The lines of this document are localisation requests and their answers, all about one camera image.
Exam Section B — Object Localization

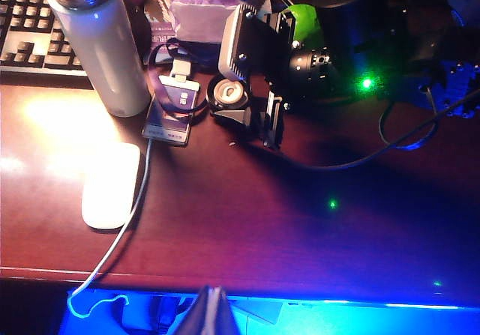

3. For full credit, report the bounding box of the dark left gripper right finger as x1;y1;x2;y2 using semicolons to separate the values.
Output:
215;285;241;335

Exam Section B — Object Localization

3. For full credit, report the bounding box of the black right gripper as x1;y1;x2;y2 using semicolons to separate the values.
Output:
209;10;338;151

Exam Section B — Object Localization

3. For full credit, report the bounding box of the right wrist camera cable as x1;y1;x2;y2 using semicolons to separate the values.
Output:
239;87;480;170

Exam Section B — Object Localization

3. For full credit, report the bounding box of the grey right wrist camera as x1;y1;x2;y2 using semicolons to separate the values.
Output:
218;4;263;83

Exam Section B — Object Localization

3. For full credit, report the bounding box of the black keyboard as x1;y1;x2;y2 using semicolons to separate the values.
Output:
0;0;89;77

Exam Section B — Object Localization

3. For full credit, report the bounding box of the pink tissue pack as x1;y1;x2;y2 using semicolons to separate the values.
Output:
166;0;248;43

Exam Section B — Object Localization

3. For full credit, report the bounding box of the thin white cable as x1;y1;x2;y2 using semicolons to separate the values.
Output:
66;138;154;319

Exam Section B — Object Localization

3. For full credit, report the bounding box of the white thermos bottle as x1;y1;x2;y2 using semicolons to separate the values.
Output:
43;0;152;118

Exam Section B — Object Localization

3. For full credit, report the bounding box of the white computer mouse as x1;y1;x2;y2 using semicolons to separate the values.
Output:
81;142;142;231

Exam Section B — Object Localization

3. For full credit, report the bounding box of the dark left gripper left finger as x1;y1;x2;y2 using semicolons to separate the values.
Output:
170;285;219;335

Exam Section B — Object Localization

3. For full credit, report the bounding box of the purple lanyard with badge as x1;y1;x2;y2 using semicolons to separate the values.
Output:
144;23;211;121

